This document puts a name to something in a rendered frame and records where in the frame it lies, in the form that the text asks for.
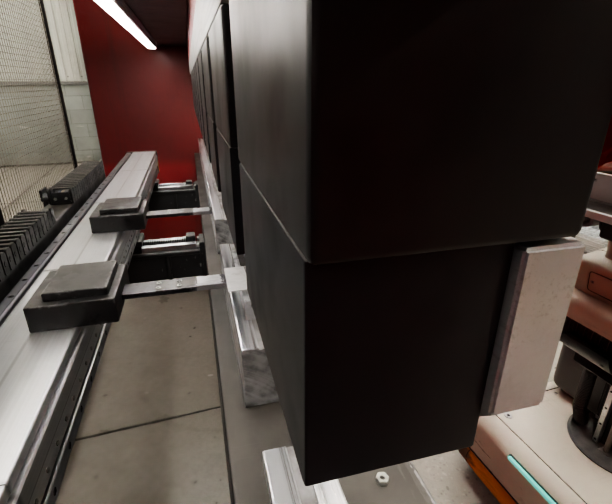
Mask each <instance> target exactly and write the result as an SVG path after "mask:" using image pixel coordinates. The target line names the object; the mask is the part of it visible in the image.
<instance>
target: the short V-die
mask: <svg viewBox="0 0 612 504"><path fill-rule="evenodd" d="M231 257H232V267H241V266H246V264H245V254H242V255H237V253H236V250H233V251H231ZM239 295H240V299H241V303H242V307H243V311H244V315H245V319H246V320H252V319H256V318H255V315H254V311H253V308H252V305H251V301H250V298H249V294H248V291H247V290H246V291H239Z"/></svg>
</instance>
